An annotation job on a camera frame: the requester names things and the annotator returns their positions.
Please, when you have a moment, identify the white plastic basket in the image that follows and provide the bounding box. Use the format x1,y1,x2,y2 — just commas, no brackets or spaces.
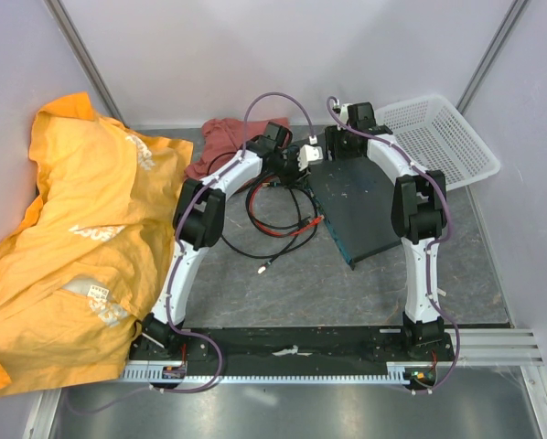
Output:
375,94,500,190

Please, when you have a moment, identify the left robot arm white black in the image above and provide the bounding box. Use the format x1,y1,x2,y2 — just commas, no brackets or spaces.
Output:
142,122,322,359

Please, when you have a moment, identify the red ethernet cable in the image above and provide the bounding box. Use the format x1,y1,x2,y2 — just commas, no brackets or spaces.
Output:
248,182,325,237

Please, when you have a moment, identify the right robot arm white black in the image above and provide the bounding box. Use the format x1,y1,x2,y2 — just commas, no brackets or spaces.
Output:
327,96,451,360

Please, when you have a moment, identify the orange cloth bag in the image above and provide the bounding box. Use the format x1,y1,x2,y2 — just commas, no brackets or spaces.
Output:
0,92,193,397

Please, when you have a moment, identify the aluminium frame rail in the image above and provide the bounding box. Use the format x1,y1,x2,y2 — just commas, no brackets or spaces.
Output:
456,328,547,367

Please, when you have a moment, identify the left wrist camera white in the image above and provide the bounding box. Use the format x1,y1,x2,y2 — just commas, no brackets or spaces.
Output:
297,145,325,172

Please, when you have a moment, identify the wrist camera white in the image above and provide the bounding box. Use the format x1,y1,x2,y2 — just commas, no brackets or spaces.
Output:
297,145,325,172
332,102,349,126

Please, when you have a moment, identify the red cloth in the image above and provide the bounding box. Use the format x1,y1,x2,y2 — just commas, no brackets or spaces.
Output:
184,116,291,182

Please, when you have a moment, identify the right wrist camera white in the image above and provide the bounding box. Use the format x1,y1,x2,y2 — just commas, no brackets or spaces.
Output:
332,102,349,126

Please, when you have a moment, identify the white cable duct rail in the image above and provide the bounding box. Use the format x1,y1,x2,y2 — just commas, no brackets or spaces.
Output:
119,360,435,387

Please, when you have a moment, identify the black ethernet cable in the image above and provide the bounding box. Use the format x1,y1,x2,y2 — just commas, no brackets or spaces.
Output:
250,180,323,237

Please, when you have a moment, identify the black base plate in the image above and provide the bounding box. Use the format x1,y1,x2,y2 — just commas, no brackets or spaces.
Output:
127,326,455,374

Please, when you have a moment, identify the dark network switch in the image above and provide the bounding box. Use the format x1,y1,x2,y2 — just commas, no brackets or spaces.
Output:
306,134,401,268

